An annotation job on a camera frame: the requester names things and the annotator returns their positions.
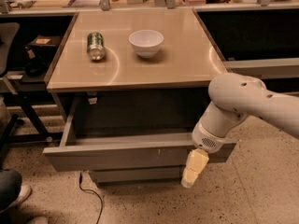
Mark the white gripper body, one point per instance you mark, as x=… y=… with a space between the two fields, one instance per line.
x=206 y=139

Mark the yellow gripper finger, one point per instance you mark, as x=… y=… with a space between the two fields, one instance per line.
x=195 y=164

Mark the grey top drawer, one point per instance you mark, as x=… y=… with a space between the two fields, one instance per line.
x=126 y=130

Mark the grey drawer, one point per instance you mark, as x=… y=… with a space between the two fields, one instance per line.
x=136 y=174
x=126 y=130

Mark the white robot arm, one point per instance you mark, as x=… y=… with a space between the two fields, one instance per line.
x=233 y=98

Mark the grey bottom drawer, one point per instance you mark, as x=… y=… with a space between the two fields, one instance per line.
x=136 y=174

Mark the grey drawer cabinet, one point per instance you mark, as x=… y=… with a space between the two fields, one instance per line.
x=186 y=61

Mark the white bowl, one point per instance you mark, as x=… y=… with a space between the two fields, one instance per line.
x=146 y=43

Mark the green soda can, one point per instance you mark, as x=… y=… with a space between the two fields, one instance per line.
x=95 y=46

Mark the black box with label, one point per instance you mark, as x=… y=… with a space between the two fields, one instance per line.
x=45 y=46

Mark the person's leg in jeans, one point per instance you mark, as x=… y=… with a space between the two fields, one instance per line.
x=10 y=187

